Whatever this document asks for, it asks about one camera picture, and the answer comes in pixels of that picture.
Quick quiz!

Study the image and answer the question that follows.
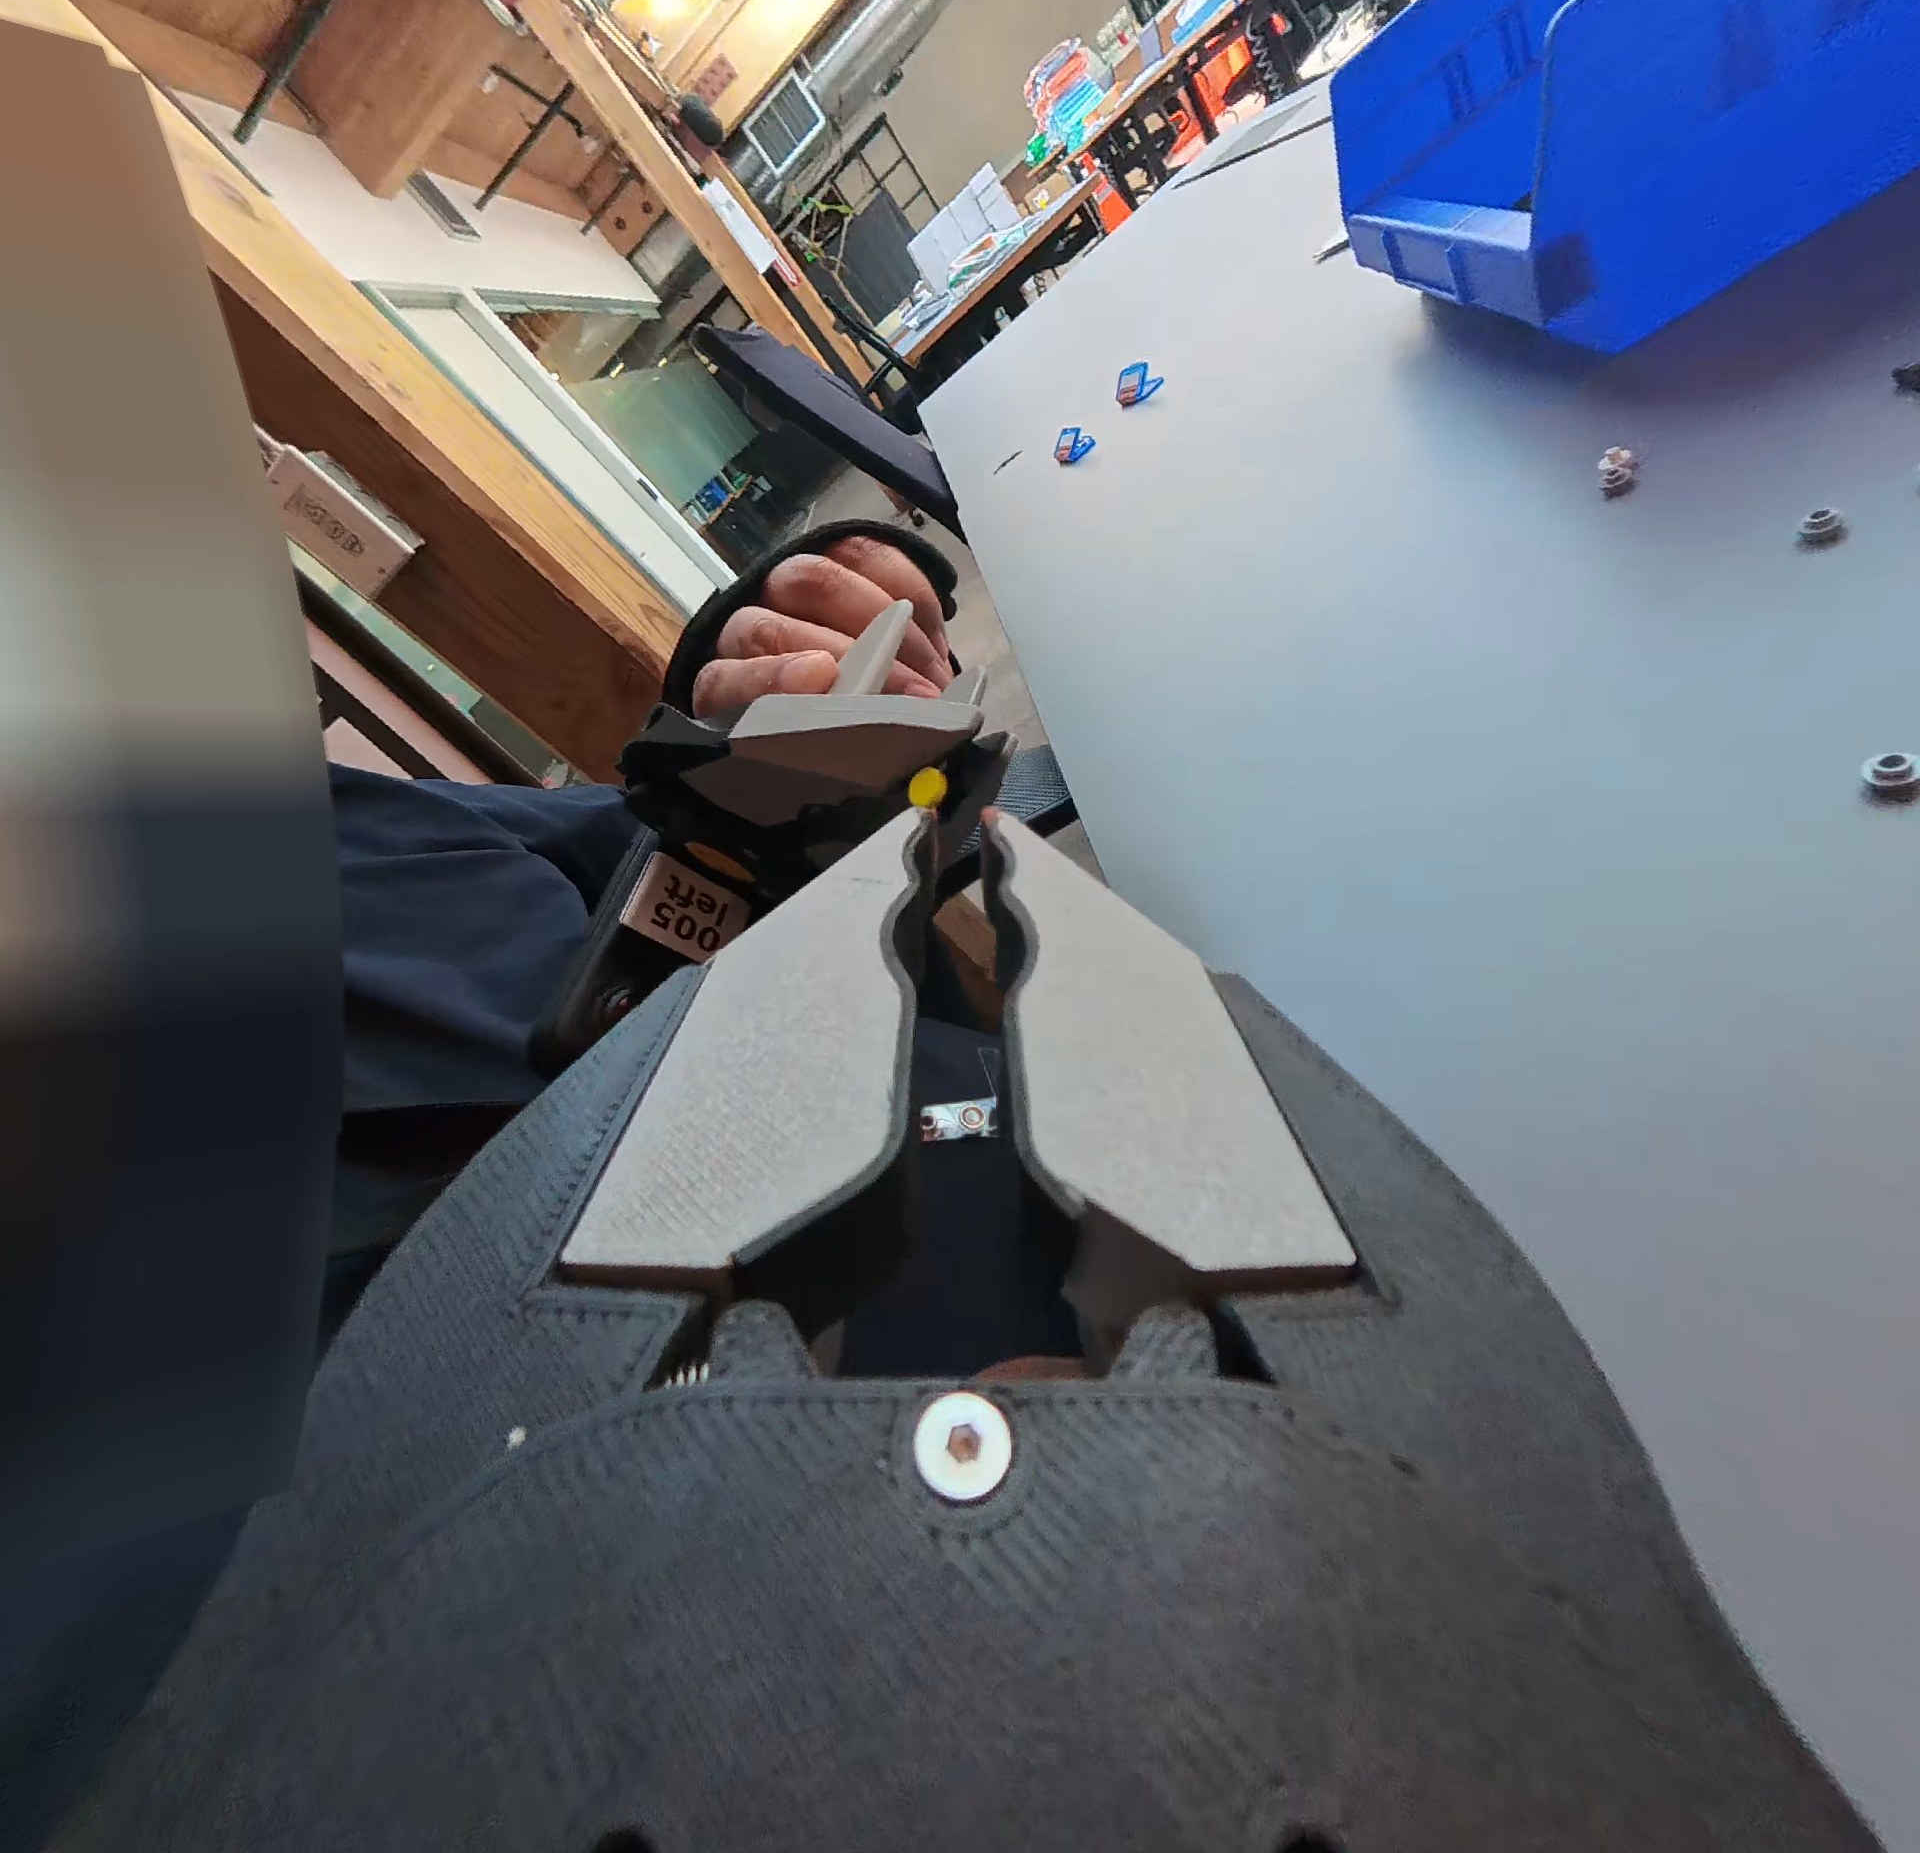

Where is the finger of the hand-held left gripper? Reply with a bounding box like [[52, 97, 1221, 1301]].
[[726, 686, 986, 823], [829, 601, 920, 704]]

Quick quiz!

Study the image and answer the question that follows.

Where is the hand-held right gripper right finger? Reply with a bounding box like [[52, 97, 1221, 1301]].
[[977, 810, 1361, 1346]]

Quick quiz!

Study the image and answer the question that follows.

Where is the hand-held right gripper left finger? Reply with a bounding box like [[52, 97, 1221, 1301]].
[[558, 815, 945, 1303]]

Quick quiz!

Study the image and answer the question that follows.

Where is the person's left hand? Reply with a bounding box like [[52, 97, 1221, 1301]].
[[693, 551, 961, 730]]

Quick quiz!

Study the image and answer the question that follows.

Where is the person's navy clothing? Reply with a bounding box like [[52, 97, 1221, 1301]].
[[323, 761, 1088, 1375]]

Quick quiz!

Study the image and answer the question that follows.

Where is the black office chair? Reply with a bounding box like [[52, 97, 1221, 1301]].
[[693, 322, 969, 542]]

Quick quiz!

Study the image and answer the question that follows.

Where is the stack of white boxes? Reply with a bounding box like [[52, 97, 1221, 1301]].
[[908, 166, 1037, 305]]

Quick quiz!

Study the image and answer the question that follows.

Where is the wooden workbench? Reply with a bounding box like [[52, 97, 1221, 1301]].
[[896, 172, 1120, 372]]

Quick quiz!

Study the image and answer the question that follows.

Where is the grey metal junction box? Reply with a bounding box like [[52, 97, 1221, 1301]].
[[263, 434, 427, 595]]

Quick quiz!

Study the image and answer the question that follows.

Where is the stack of colourful packets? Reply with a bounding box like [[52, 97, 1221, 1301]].
[[1024, 36, 1122, 163]]

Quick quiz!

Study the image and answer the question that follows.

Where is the blue plastic bin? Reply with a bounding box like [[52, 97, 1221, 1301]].
[[1333, 0, 1920, 355]]

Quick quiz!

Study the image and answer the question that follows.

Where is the white wall air unit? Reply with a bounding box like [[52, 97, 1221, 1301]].
[[742, 75, 827, 174]]

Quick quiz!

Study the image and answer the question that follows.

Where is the silver ventilation duct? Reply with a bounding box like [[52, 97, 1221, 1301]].
[[811, 0, 969, 103]]

